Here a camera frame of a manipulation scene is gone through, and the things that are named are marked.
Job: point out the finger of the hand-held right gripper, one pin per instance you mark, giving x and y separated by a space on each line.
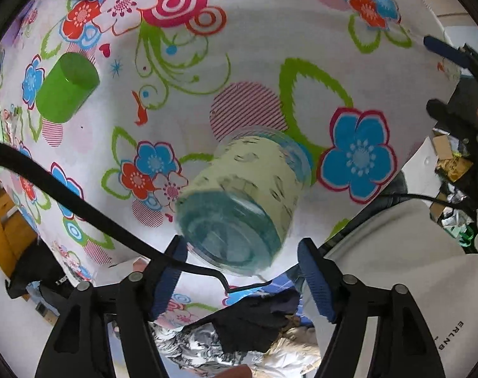
450 114
446 49

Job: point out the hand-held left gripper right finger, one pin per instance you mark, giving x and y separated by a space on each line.
316 283

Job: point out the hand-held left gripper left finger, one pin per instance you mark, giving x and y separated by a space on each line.
166 283

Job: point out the clear jar with label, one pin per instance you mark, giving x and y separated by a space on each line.
247 193

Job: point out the green plastic cup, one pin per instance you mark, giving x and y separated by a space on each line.
65 86

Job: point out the cardboard box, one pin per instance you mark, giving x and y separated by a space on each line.
442 147

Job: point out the yellow packet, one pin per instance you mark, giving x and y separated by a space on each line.
455 168

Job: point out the silver foil bag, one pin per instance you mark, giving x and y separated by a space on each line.
191 346

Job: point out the dark cloth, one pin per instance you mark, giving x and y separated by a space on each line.
258 323

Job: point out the person's white sweatshirt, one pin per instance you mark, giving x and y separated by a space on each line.
400 252

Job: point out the wooden chair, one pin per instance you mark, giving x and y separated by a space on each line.
4 224

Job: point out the floral tablecloth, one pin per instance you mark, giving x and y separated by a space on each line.
262 47

